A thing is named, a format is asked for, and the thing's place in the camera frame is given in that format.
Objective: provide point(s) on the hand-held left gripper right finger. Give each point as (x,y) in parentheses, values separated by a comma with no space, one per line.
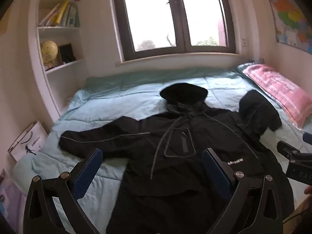
(217,173)

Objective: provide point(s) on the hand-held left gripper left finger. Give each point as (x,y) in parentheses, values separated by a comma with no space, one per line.
(91,173)

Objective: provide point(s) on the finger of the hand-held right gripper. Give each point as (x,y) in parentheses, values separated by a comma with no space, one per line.
(307,139)
(286,148)

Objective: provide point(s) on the black hooded jacket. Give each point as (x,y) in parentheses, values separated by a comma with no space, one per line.
(170,175)

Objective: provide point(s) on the person's right hand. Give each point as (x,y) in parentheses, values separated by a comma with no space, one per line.
(309,190)

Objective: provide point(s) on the pink pillow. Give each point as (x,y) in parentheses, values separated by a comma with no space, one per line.
(275,85)

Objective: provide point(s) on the white paper bag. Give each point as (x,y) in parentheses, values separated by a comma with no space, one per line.
(29,141)

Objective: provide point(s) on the light blue bed blanket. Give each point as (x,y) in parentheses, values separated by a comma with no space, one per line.
(109,102)

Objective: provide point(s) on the purple printed box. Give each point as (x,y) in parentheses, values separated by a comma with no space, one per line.
(11,199)

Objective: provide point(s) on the yellow globe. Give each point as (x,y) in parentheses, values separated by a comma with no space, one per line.
(49,51)

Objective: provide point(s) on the row of yellow books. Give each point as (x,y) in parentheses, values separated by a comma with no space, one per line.
(61,14)

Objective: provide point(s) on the grey framed window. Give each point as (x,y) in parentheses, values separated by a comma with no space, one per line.
(170,17)

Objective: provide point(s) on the white wall shelf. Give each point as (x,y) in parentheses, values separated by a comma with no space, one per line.
(70,78)

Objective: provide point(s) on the white wall socket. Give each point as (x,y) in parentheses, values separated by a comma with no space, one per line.
(244,42)

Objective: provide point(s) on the colourful wall map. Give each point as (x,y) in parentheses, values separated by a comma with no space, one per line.
(290,19)

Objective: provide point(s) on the black picture frame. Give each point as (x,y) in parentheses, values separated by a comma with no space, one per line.
(67,53)

